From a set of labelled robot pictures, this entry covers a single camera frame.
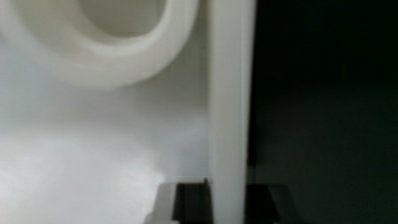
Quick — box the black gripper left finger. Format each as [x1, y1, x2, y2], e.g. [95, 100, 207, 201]
[141, 180, 212, 224]

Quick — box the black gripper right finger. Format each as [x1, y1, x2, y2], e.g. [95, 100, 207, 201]
[244, 184, 296, 224]

